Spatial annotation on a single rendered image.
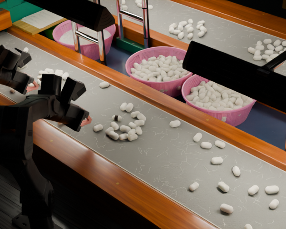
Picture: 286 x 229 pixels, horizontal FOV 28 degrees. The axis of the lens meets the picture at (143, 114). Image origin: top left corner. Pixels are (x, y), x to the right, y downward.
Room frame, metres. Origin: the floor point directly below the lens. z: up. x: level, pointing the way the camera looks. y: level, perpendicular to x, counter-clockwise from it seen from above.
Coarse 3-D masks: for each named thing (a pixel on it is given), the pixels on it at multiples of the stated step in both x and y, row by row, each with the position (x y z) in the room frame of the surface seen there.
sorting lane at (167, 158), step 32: (32, 64) 1.96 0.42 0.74; (64, 64) 1.95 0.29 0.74; (96, 96) 1.70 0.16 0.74; (128, 96) 1.69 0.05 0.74; (64, 128) 1.52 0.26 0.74; (160, 128) 1.49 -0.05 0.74; (192, 128) 1.47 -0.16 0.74; (128, 160) 1.33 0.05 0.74; (160, 160) 1.32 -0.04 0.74; (192, 160) 1.31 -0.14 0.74; (224, 160) 1.30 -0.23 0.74; (256, 160) 1.29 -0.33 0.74; (192, 192) 1.18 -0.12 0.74; (224, 192) 1.17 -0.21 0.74; (256, 192) 1.16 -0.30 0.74; (224, 224) 1.05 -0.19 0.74; (256, 224) 1.04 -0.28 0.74
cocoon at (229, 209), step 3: (222, 204) 1.10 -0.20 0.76; (225, 204) 1.10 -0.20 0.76; (222, 207) 1.09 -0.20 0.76; (225, 207) 1.09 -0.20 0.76; (228, 207) 1.09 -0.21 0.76; (231, 207) 1.09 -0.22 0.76; (222, 210) 1.09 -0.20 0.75; (225, 210) 1.08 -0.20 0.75; (228, 210) 1.08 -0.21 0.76; (231, 210) 1.08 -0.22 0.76; (228, 213) 1.08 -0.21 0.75
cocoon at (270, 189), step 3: (267, 186) 1.16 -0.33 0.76; (270, 186) 1.16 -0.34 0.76; (273, 186) 1.15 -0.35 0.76; (276, 186) 1.15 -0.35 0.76; (267, 189) 1.15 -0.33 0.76; (270, 189) 1.15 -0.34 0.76; (273, 189) 1.15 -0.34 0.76; (276, 189) 1.15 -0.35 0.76; (267, 192) 1.14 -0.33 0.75; (270, 192) 1.14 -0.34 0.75; (273, 192) 1.14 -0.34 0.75; (276, 192) 1.14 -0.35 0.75
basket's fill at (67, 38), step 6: (84, 30) 2.23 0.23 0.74; (90, 30) 2.23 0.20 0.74; (66, 36) 2.20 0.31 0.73; (72, 36) 2.20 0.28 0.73; (96, 36) 2.17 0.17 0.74; (108, 36) 2.18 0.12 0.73; (66, 42) 2.14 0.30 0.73; (72, 42) 2.14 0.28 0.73; (84, 42) 2.12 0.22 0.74; (90, 42) 2.12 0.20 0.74
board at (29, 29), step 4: (20, 20) 2.29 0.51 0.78; (60, 20) 2.27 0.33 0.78; (64, 20) 2.28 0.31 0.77; (12, 24) 2.26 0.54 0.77; (16, 24) 2.26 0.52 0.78; (20, 24) 2.25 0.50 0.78; (24, 24) 2.25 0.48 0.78; (28, 24) 2.25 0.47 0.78; (52, 24) 2.24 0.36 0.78; (56, 24) 2.25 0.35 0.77; (20, 28) 2.22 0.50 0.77; (24, 28) 2.21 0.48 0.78; (28, 28) 2.21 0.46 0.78; (32, 28) 2.21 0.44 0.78; (36, 28) 2.20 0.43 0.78; (44, 28) 2.21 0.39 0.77; (28, 32) 2.18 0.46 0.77; (32, 32) 2.17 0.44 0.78; (36, 32) 2.18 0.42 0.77
